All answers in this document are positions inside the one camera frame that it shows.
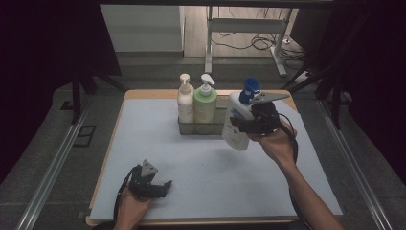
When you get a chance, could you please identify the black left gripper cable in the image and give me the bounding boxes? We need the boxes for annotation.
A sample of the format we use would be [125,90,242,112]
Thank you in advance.
[113,164,142,224]

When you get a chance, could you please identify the white bottle with blue pump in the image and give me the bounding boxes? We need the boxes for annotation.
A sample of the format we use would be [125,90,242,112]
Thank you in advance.
[221,77,261,151]

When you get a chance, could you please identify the black floor cables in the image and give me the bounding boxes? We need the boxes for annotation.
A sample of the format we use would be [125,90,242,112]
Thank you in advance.
[210,7,307,70]

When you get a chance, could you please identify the black floor socket frame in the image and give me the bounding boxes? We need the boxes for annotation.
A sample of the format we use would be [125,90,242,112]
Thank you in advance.
[74,125,97,149]

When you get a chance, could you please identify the white cabinet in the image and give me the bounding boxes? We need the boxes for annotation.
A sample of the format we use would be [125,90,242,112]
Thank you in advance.
[100,4,186,53]

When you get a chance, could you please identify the green pump bottle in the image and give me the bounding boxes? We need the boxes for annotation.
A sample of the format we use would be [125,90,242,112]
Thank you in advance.
[193,73,218,125]

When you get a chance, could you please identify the aluminium rail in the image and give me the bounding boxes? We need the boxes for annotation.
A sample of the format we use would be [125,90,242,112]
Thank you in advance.
[15,95,94,230]
[317,99,393,230]

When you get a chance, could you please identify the person's right hand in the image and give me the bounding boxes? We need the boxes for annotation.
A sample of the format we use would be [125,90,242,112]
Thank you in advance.
[247,118,299,169]

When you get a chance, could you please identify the white table mat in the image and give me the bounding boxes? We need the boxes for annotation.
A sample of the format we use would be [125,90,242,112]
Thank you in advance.
[89,98,344,221]

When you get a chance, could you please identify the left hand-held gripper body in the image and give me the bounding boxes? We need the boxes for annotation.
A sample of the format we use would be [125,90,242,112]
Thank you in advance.
[128,159,165,201]

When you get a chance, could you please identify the black metal stand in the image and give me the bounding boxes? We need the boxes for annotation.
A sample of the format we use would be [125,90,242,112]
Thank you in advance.
[281,61,344,130]
[70,68,128,126]

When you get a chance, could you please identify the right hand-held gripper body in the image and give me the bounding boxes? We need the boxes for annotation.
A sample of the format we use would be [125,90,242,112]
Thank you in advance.
[237,91,291,135]

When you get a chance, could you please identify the person's left hand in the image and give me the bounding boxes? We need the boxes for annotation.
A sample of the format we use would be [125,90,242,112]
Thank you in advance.
[115,186,155,230]

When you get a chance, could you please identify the grey wire mesh basket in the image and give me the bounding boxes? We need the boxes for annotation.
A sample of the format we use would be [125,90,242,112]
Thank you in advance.
[177,93,249,136]

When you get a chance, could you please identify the cream pump bottle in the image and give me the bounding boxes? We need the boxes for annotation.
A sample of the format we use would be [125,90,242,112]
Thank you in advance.
[176,73,195,124]

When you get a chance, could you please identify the white metal desk frame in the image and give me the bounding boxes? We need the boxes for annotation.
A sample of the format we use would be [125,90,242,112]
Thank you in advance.
[204,6,293,78]

